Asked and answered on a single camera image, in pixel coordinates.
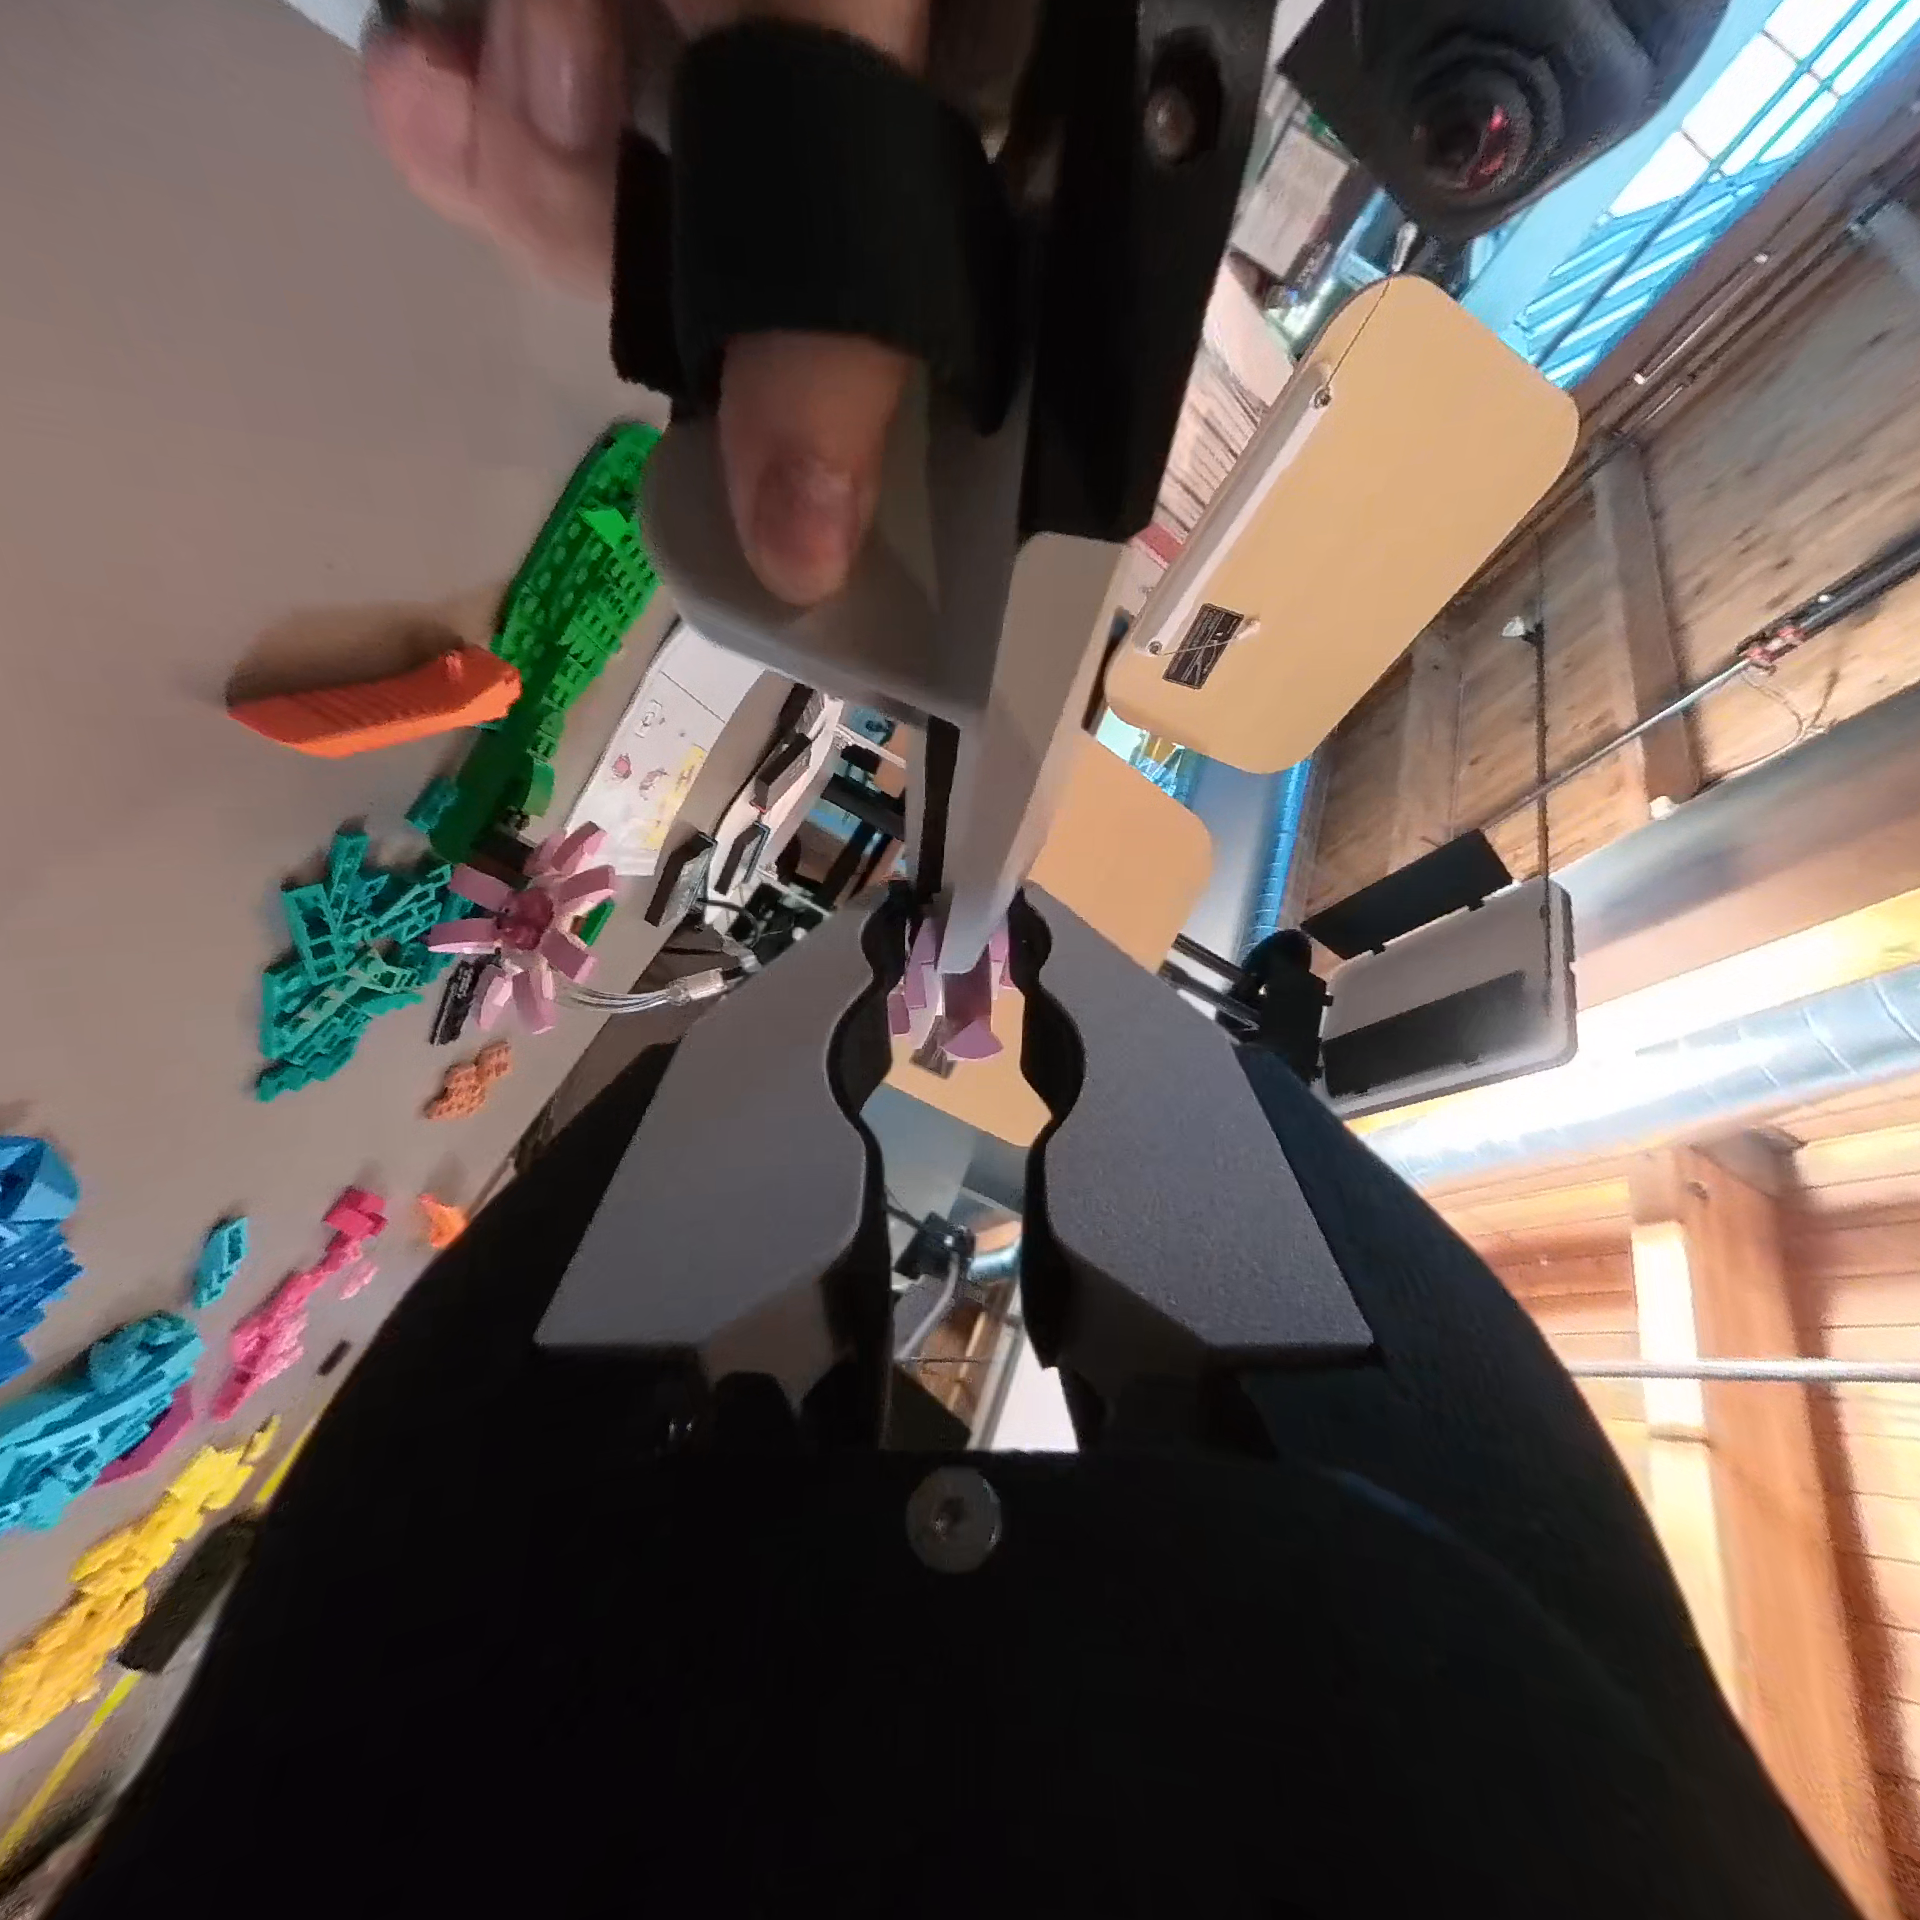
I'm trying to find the pile of cyan lego pieces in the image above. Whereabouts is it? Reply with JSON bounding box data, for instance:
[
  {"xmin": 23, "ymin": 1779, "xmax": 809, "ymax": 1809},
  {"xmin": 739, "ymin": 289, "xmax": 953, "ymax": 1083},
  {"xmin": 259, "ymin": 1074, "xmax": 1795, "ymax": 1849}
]
[{"xmin": 0, "ymin": 1312, "xmax": 204, "ymax": 1537}]

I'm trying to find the black hanging panel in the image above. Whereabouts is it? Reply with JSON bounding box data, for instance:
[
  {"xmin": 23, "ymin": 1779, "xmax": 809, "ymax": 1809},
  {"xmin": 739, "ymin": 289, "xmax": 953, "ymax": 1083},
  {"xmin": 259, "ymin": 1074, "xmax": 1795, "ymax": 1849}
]
[{"xmin": 1302, "ymin": 827, "xmax": 1518, "ymax": 963}]

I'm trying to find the pink lego flower with stems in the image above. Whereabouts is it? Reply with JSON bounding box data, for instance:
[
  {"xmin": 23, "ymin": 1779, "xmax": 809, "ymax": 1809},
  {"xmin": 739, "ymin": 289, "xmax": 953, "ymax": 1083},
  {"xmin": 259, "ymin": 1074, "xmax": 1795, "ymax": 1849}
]
[{"xmin": 427, "ymin": 824, "xmax": 753, "ymax": 1037}]

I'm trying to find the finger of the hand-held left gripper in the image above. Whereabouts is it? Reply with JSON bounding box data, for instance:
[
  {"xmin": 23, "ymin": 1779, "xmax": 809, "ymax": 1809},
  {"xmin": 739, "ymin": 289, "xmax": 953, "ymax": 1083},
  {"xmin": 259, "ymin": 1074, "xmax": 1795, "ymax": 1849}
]
[{"xmin": 919, "ymin": 538, "xmax": 1130, "ymax": 969}]

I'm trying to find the silver ventilation duct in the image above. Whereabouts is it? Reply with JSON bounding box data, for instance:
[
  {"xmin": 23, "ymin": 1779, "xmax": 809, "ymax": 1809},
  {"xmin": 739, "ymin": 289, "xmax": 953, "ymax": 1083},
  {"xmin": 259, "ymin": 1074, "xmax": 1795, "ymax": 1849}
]
[{"xmin": 1350, "ymin": 961, "xmax": 1920, "ymax": 1187}]

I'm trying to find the pile of small orange pieces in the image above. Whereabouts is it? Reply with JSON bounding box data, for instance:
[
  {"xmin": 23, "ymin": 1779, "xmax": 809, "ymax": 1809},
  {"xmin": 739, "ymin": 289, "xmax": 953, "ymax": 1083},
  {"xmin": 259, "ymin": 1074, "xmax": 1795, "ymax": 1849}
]
[{"xmin": 422, "ymin": 1042, "xmax": 514, "ymax": 1124}]

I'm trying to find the small pink lego flower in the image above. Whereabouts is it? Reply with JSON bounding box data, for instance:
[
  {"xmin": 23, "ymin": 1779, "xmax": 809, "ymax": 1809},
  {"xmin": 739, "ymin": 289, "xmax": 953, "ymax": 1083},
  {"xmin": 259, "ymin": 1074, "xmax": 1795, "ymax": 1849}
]
[{"xmin": 885, "ymin": 913, "xmax": 1017, "ymax": 1071}]

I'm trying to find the pile of black lego pieces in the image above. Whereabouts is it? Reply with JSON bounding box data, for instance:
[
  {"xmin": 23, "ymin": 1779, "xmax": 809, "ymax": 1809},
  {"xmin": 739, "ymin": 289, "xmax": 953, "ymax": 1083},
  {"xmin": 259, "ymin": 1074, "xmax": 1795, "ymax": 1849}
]
[{"xmin": 116, "ymin": 1516, "xmax": 260, "ymax": 1673}]

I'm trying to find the magenta lego piece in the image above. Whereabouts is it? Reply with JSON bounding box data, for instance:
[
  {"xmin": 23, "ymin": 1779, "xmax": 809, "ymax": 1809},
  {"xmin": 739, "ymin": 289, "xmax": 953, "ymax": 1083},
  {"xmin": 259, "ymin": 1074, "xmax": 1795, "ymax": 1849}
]
[{"xmin": 97, "ymin": 1387, "xmax": 197, "ymax": 1488}]

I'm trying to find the window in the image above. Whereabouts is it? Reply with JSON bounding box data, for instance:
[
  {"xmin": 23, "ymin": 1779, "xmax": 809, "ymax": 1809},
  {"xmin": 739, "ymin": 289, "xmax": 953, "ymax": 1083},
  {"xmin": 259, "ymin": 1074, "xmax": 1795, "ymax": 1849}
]
[{"xmin": 1463, "ymin": 0, "xmax": 1920, "ymax": 394}]

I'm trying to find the pile of pink lego pieces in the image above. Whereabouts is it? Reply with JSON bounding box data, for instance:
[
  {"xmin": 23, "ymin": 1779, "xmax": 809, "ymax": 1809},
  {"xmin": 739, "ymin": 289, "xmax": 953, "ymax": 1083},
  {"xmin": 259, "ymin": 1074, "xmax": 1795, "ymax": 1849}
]
[{"xmin": 207, "ymin": 1189, "xmax": 388, "ymax": 1420}]

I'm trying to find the pile of yellow lego pieces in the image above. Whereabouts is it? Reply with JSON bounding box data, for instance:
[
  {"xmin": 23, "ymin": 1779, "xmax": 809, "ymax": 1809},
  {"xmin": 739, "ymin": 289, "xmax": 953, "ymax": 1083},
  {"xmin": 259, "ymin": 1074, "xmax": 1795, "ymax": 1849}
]
[{"xmin": 0, "ymin": 1417, "xmax": 283, "ymax": 1754}]

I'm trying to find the grey hanging panel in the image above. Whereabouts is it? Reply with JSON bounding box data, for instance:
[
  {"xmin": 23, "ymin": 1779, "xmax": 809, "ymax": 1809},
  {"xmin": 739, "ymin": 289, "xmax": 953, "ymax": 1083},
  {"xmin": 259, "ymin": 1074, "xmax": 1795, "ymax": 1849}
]
[{"xmin": 1319, "ymin": 877, "xmax": 1580, "ymax": 1121}]

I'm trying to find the lego instruction booklet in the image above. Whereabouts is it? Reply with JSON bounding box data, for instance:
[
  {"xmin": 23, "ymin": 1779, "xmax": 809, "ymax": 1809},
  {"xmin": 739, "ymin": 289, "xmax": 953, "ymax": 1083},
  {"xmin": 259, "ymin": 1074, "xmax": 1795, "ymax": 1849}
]
[{"xmin": 593, "ymin": 632, "xmax": 781, "ymax": 881}]

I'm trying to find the yellow strip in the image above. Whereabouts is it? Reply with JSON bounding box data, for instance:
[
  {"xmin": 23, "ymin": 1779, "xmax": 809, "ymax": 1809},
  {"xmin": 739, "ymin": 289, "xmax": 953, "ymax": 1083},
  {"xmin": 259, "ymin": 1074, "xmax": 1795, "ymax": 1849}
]
[{"xmin": 0, "ymin": 1669, "xmax": 145, "ymax": 1871}]

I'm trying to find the green lego build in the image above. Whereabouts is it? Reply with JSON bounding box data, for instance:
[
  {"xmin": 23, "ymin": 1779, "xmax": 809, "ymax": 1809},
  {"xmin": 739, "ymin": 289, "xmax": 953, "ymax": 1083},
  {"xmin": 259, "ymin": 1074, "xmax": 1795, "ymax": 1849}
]
[{"xmin": 447, "ymin": 423, "xmax": 670, "ymax": 864}]

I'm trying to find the orange brick separator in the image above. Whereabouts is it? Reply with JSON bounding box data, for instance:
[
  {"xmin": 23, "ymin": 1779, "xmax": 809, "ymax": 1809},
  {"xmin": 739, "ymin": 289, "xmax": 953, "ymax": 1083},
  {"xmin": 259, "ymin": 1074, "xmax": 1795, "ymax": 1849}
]
[{"xmin": 223, "ymin": 645, "xmax": 524, "ymax": 759}]

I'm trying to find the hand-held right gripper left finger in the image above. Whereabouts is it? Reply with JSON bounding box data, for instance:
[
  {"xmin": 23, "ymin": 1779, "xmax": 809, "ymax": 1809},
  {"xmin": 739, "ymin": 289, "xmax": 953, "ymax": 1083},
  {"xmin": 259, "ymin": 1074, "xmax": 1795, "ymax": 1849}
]
[{"xmin": 532, "ymin": 883, "xmax": 903, "ymax": 1449}]

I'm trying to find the large tan hanging panel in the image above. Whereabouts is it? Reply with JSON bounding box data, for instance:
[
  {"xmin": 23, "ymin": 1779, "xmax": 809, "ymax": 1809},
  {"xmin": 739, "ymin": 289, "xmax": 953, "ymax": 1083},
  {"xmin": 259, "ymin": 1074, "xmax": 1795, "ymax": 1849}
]
[{"xmin": 1102, "ymin": 275, "xmax": 1582, "ymax": 776}]

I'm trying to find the pile of teal lego pieces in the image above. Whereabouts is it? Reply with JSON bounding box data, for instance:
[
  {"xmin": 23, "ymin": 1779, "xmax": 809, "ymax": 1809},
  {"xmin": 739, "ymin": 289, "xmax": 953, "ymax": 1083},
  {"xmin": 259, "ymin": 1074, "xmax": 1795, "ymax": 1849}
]
[{"xmin": 251, "ymin": 824, "xmax": 459, "ymax": 1105}]

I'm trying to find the pile of blue lego pieces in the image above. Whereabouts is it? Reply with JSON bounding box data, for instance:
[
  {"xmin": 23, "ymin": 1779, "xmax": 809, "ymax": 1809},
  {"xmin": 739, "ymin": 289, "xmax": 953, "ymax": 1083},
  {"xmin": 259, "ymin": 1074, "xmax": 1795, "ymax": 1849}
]
[{"xmin": 0, "ymin": 1137, "xmax": 85, "ymax": 1384}]

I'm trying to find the person's left hand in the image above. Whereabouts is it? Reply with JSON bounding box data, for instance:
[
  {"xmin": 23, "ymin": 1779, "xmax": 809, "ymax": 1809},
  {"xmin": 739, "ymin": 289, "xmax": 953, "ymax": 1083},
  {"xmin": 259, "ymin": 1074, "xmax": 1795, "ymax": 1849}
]
[{"xmin": 363, "ymin": 0, "xmax": 932, "ymax": 607}]

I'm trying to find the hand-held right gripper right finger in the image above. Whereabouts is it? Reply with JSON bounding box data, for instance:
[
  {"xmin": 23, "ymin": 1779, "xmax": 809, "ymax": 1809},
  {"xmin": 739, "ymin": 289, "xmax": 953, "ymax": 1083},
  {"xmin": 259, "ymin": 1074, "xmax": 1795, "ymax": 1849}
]
[{"xmin": 1009, "ymin": 884, "xmax": 1377, "ymax": 1455}]

